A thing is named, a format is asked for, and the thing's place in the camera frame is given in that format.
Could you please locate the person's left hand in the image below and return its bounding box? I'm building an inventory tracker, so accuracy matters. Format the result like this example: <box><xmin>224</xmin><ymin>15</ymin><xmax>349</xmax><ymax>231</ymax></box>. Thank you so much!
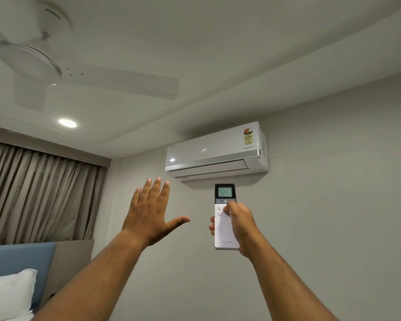
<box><xmin>121</xmin><ymin>177</ymin><xmax>191</xmax><ymax>248</ymax></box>

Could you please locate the person's right hand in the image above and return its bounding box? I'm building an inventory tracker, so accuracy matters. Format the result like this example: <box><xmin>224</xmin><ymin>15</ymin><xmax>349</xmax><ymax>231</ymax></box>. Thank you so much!
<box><xmin>209</xmin><ymin>201</ymin><xmax>263</xmax><ymax>258</ymax></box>

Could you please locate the white air conditioner remote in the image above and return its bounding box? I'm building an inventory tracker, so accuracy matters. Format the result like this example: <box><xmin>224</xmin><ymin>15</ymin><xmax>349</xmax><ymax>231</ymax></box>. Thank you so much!
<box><xmin>214</xmin><ymin>184</ymin><xmax>241</xmax><ymax>251</ymax></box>

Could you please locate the person's left forearm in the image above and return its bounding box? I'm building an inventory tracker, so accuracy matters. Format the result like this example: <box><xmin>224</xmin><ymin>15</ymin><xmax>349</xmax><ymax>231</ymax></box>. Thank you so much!
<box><xmin>31</xmin><ymin>229</ymin><xmax>149</xmax><ymax>321</ymax></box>

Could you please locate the person's right forearm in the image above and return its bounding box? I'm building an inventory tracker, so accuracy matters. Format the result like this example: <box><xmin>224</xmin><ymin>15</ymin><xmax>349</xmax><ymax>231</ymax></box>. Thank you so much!
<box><xmin>247</xmin><ymin>242</ymin><xmax>340</xmax><ymax>321</ymax></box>

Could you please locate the brown pleated curtain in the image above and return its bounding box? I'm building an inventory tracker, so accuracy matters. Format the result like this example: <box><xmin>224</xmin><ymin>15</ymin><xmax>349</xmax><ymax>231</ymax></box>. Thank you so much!
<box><xmin>0</xmin><ymin>140</ymin><xmax>107</xmax><ymax>246</ymax></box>

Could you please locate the blue and beige headboard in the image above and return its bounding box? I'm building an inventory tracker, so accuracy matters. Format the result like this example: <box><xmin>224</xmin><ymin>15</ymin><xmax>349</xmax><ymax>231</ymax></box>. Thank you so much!
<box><xmin>0</xmin><ymin>239</ymin><xmax>95</xmax><ymax>315</ymax></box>

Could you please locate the white pillow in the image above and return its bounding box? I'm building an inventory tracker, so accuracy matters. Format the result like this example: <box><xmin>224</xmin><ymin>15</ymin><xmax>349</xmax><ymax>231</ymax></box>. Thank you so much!
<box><xmin>0</xmin><ymin>268</ymin><xmax>38</xmax><ymax>321</ymax></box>

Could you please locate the white ceiling fan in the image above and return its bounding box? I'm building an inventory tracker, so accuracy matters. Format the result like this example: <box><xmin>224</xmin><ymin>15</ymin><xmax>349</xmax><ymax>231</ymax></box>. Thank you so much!
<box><xmin>0</xmin><ymin>3</ymin><xmax>180</xmax><ymax>112</ymax></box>

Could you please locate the white wall air conditioner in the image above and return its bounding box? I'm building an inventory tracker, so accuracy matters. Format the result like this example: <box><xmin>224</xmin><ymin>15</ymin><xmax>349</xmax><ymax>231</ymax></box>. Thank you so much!
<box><xmin>165</xmin><ymin>121</ymin><xmax>269</xmax><ymax>181</ymax></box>

